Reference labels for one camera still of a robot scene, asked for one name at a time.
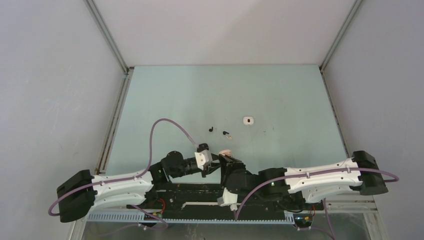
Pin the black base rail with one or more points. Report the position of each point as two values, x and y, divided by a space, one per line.
199 201

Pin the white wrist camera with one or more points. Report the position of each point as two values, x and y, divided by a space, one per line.
228 199
203 156

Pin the grey cable duct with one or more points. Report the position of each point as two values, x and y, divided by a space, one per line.
139 217

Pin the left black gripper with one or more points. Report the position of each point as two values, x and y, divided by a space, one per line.
211 167

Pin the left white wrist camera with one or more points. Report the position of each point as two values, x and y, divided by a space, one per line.
203 156

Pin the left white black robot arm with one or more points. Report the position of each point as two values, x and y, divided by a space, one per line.
83 192

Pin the beige earbud charging case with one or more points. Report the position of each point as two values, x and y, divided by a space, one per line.
226 152

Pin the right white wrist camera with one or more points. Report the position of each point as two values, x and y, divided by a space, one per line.
228 199

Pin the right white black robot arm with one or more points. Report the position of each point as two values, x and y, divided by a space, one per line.
308 185

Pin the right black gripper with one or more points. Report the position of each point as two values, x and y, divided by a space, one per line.
229 165

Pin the white earbud charging case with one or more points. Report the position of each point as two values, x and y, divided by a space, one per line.
248 120

